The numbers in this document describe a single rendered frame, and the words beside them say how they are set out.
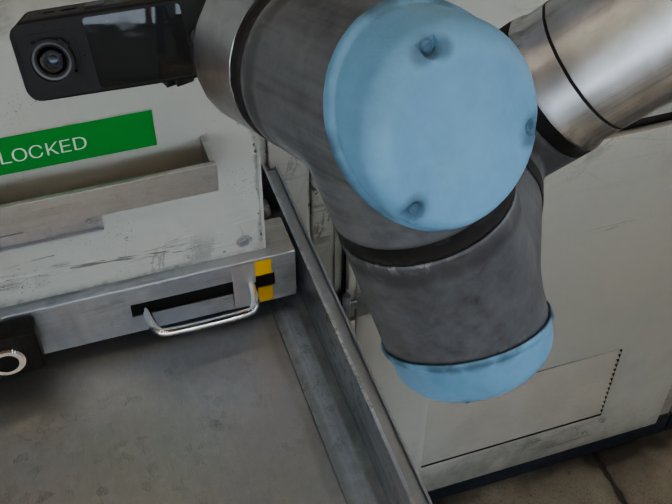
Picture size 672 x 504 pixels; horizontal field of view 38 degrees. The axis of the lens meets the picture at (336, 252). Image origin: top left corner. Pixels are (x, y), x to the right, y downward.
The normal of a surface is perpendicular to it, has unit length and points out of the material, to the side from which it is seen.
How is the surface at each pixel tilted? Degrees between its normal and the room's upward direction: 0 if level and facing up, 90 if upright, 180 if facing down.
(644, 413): 90
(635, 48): 78
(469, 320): 82
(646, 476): 0
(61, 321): 90
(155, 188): 90
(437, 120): 70
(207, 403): 0
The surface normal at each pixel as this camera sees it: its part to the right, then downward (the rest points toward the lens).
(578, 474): 0.00, -0.71
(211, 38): -0.81, 0.00
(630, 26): -0.51, 0.24
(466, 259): 0.30, 0.52
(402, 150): 0.54, 0.30
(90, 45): 0.04, 0.48
